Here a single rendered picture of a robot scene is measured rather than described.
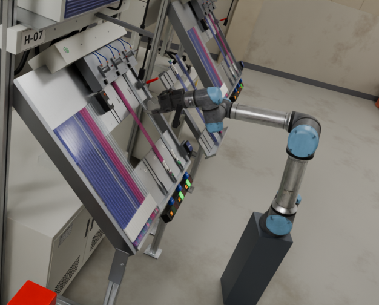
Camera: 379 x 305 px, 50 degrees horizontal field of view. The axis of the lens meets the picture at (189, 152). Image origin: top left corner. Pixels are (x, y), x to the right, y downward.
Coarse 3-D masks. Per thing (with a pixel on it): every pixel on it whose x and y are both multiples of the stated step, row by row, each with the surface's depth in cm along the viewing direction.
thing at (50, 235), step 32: (32, 160) 187; (32, 192) 171; (64, 192) 176; (96, 192) 186; (32, 224) 157; (64, 224) 162; (96, 224) 208; (32, 256) 163; (64, 256) 177; (64, 288) 198
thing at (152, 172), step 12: (168, 132) 198; (156, 144) 185; (144, 156) 175; (156, 156) 182; (168, 156) 191; (180, 156) 200; (144, 168) 171; (156, 168) 179; (180, 168) 195; (144, 180) 168; (156, 180) 176; (168, 180) 184; (156, 192) 172
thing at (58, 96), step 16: (32, 80) 135; (48, 80) 141; (64, 80) 148; (80, 80) 155; (32, 96) 132; (48, 96) 138; (64, 96) 145; (80, 96) 152; (112, 96) 169; (128, 96) 179; (144, 96) 191; (48, 112) 136; (64, 112) 142; (112, 112) 165; (128, 112) 175; (112, 128) 162
